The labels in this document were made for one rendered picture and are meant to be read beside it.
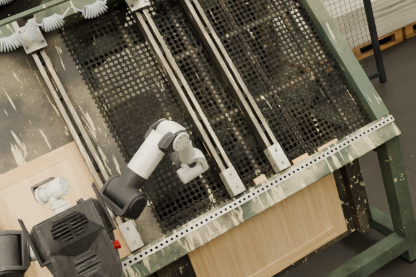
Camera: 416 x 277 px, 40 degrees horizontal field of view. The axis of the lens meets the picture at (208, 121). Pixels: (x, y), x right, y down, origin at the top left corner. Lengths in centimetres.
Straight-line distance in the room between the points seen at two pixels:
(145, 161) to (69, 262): 44
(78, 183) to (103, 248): 71
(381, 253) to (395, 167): 48
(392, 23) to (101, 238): 515
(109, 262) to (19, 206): 75
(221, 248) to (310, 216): 54
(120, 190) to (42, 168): 63
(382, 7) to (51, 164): 463
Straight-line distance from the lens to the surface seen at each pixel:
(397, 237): 335
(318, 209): 317
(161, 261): 255
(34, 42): 270
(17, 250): 207
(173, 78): 269
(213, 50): 278
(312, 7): 307
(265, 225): 301
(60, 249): 192
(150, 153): 205
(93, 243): 193
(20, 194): 261
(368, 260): 323
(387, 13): 655
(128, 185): 206
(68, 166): 261
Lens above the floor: 222
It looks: 22 degrees down
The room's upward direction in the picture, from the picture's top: 19 degrees counter-clockwise
